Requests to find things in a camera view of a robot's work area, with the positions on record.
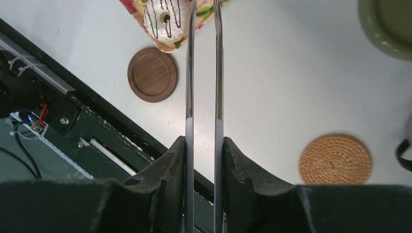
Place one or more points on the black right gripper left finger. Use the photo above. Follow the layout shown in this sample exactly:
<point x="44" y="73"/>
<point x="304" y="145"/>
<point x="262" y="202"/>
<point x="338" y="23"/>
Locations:
<point x="149" y="202"/>

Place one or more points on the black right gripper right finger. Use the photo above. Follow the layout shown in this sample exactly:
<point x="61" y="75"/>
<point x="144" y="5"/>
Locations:
<point x="256" y="201"/>

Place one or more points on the silver metal tongs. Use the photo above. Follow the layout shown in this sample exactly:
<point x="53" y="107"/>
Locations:
<point x="219" y="124"/>

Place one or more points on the purple mug black handle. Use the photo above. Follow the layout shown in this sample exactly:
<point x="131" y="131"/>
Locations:
<point x="405" y="145"/>

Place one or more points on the floral dessert tray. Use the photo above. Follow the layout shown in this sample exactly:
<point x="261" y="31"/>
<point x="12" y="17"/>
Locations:
<point x="200" y="12"/>

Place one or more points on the woven rattan coaster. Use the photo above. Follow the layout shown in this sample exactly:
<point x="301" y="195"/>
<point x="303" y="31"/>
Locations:
<point x="335" y="158"/>

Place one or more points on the dark wooden coaster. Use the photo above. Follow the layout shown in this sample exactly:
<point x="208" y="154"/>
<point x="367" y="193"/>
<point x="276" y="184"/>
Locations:
<point x="152" y="75"/>

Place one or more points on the white chocolate-striped donut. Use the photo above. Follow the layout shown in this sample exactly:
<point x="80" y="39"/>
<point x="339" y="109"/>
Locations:
<point x="167" y="21"/>

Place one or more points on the green three-tier stand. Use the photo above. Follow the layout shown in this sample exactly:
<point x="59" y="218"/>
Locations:
<point x="387" y="24"/>

